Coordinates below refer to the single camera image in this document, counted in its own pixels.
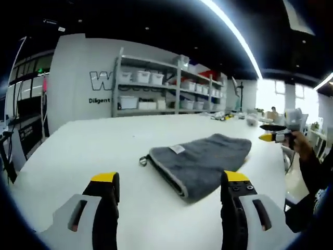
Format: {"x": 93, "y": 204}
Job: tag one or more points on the grey plush towel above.
{"x": 203, "y": 159}

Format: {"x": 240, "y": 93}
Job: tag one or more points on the person's right hand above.
{"x": 300, "y": 145}

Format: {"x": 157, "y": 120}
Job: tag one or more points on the brown cardboard box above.
{"x": 269, "y": 116}

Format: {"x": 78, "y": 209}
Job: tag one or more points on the green potted plant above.
{"x": 259, "y": 111}

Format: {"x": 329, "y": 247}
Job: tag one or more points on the clear plastic container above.
{"x": 251, "y": 121}

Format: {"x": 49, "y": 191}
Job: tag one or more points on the black monitor stand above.
{"x": 240, "y": 93}

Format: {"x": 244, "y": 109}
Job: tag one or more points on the ceiling light strip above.
{"x": 242, "y": 39}
{"x": 323, "y": 82}

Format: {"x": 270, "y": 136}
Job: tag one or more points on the yellow and black tools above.
{"x": 223, "y": 116}

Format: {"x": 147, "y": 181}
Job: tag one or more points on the grey metal shelf rack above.
{"x": 178, "y": 88}

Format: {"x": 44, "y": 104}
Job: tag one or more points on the black equipment cabinet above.
{"x": 31, "y": 140}

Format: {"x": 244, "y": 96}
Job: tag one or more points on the row of white storage bins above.
{"x": 144, "y": 76}

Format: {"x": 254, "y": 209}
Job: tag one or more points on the pink hanging tag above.
{"x": 45, "y": 84}

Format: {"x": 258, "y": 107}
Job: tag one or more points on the glass office partition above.
{"x": 28, "y": 78}

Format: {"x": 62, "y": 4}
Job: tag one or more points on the wall logo lettering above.
{"x": 97, "y": 80}

